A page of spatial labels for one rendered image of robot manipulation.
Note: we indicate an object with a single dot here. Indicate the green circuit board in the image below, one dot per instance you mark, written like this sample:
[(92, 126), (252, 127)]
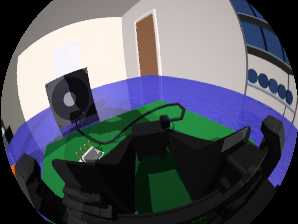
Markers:
[(159, 184)]

